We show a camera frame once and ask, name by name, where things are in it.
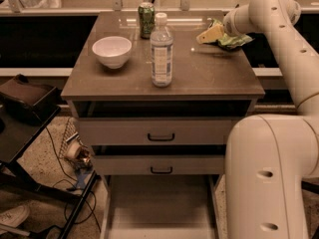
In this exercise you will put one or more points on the middle grey drawer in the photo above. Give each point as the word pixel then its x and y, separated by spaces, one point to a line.
pixel 158 164

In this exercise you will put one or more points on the clear plastic water bottle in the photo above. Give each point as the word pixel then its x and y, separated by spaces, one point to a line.
pixel 161 52

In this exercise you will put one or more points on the upper grey drawer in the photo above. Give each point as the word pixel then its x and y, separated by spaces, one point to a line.
pixel 205 131

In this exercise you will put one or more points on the white shoe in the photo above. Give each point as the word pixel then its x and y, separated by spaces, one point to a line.
pixel 15 216

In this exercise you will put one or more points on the grey drawer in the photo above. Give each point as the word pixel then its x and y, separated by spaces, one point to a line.
pixel 205 131
pixel 158 164

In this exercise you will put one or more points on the black side cart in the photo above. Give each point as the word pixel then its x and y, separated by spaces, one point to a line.
pixel 62 201

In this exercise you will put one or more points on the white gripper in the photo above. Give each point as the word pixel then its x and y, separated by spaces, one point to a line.
pixel 228 26

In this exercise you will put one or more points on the tape roll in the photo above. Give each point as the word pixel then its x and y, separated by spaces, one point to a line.
pixel 73 150

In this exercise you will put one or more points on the wire mesh basket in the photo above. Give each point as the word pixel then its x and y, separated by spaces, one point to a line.
pixel 83 161

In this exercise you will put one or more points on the open bottom drawer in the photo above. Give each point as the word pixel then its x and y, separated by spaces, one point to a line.
pixel 164 207

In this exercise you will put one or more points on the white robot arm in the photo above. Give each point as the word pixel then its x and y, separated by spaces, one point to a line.
pixel 268 156

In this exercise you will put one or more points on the grey drawer cabinet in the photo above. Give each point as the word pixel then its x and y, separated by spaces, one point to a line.
pixel 206 83

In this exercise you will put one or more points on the white ceramic bowl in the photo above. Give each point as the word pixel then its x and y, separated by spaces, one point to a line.
pixel 112 52

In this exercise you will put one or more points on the green soda can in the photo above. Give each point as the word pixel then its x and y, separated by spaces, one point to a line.
pixel 146 12

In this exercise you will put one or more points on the green jalapeno chip bag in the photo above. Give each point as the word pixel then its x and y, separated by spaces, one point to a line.
pixel 223 40

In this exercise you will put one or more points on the black box on cart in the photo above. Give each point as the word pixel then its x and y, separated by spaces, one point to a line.
pixel 26 102

